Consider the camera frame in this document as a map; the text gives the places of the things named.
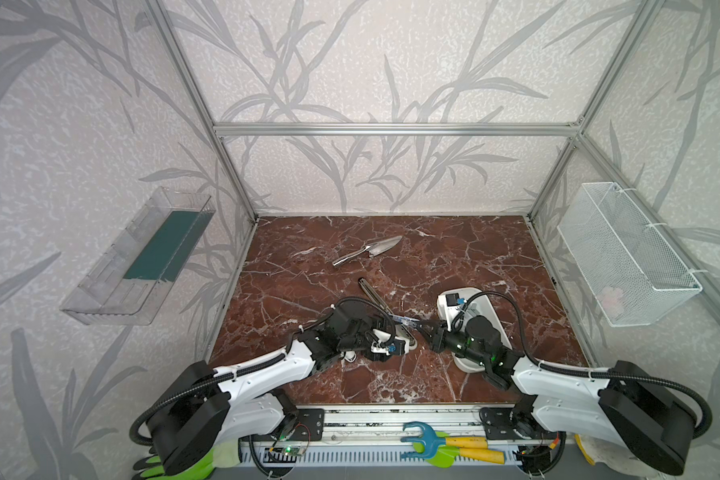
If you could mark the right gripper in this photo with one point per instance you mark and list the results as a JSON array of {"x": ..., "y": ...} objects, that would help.
[{"x": 442, "y": 335}]

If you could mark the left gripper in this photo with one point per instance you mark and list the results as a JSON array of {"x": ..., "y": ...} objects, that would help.
[{"x": 381, "y": 334}]

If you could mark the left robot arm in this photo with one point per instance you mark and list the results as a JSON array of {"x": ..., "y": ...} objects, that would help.
[{"x": 206, "y": 409}]

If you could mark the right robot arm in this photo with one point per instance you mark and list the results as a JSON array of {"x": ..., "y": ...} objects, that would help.
[{"x": 655, "y": 419}]

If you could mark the white oval tray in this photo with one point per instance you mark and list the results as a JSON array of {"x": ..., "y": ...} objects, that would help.
[{"x": 475, "y": 320}]

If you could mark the silver metal trowel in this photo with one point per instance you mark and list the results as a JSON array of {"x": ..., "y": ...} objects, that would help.
[{"x": 373, "y": 249}]

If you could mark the teal garden hand rake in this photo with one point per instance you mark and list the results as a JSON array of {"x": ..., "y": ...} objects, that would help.
[{"x": 431, "y": 442}]

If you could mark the green garden hand shovel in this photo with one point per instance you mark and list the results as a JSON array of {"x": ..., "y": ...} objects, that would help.
[{"x": 446, "y": 456}]

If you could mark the green circuit board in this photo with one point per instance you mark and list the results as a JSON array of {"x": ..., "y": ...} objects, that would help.
[{"x": 286, "y": 453}]

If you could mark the pink object in basket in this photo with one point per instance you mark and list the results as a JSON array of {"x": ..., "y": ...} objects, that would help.
[{"x": 611, "y": 301}]

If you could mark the green work glove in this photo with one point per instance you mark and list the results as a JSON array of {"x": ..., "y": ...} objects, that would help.
[{"x": 225, "y": 455}]

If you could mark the white cloth glove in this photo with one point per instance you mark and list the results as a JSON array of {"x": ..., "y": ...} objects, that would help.
[{"x": 598, "y": 451}]

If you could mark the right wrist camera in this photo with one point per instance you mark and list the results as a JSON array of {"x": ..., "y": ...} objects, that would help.
[{"x": 453, "y": 300}]

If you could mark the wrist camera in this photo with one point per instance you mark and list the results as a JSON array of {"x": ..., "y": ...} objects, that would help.
[
  {"x": 453, "y": 300},
  {"x": 394, "y": 346}
]

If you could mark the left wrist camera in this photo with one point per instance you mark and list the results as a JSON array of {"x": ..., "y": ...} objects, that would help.
[{"x": 394, "y": 346}]

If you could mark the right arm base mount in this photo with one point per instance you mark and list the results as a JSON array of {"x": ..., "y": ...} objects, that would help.
[{"x": 505, "y": 423}]

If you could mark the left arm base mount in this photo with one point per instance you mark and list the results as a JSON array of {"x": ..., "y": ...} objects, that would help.
[{"x": 303, "y": 425}]

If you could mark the aluminium frame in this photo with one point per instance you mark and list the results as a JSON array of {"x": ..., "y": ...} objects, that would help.
[{"x": 316, "y": 121}]

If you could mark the white wire mesh basket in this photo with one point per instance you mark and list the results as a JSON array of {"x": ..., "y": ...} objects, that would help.
[{"x": 615, "y": 244}]

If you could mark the clear plastic wall shelf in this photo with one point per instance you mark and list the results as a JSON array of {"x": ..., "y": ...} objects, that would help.
[{"x": 133, "y": 278}]

